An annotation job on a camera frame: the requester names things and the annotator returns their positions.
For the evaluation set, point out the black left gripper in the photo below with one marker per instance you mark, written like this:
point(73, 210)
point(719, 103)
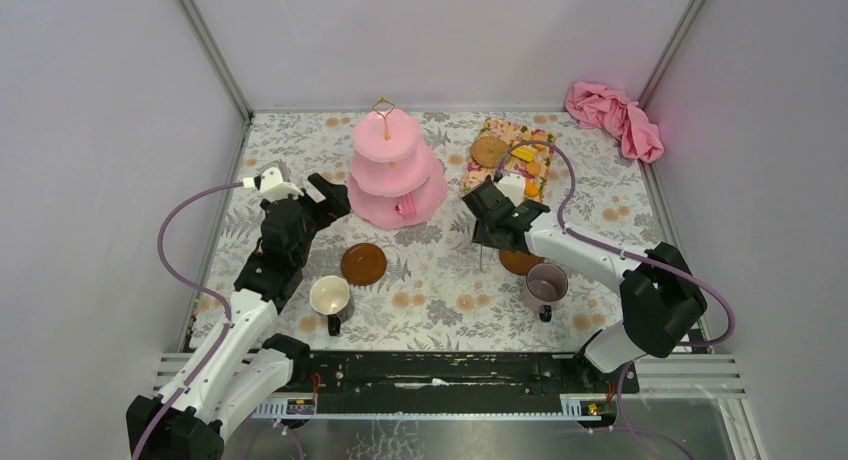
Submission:
point(317, 206)

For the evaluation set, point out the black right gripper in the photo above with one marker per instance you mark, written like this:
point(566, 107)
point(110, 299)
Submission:
point(479, 234)

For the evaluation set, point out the pink cake slice toy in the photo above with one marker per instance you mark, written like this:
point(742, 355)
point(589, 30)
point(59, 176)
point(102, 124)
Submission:
point(406, 208)

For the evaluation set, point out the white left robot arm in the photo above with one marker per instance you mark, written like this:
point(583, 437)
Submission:
point(193, 415)

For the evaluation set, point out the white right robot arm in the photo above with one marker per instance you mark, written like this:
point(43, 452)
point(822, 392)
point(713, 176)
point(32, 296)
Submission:
point(659, 299)

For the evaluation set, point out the orange star cookie toy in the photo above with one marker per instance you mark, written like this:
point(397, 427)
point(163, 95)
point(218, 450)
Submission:
point(531, 190)

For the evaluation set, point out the brown saucer right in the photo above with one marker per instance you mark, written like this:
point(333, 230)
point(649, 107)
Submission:
point(517, 262)

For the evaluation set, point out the brown saucer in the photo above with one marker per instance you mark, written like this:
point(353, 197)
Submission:
point(363, 264)
point(517, 262)

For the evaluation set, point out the small orange cookie toy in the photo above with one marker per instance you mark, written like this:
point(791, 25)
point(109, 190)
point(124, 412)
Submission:
point(533, 169)

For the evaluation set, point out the round woven brown coaster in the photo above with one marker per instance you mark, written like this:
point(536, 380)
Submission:
point(488, 151)

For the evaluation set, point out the pink three-tier cake stand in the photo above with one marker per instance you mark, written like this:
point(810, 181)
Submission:
point(392, 159)

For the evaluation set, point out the yellow cake piece toy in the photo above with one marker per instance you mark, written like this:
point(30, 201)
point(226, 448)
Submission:
point(525, 153)

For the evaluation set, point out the floral rectangular serving tray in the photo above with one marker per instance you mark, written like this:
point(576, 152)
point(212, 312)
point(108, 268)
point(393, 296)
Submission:
point(513, 134)

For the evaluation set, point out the brown saucer left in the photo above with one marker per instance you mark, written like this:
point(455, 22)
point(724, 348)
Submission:
point(363, 264)

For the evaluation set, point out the crumpled pink cloth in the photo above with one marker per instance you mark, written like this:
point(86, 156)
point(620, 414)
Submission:
point(596, 106)

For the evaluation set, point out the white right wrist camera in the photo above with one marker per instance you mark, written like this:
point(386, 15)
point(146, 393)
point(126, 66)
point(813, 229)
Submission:
point(512, 186)

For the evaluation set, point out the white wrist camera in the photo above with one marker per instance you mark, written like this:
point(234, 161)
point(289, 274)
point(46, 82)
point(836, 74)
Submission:
point(512, 186)
point(273, 184)

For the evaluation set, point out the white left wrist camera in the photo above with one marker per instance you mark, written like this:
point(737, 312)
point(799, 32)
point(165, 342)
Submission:
point(273, 184)

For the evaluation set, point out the mauve mug black handle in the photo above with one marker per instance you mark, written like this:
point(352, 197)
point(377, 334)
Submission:
point(545, 286)

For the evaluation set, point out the cream mug black handle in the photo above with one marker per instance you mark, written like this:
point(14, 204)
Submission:
point(331, 298)

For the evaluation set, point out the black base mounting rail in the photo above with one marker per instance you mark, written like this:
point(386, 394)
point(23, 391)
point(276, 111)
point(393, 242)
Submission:
point(445, 384)

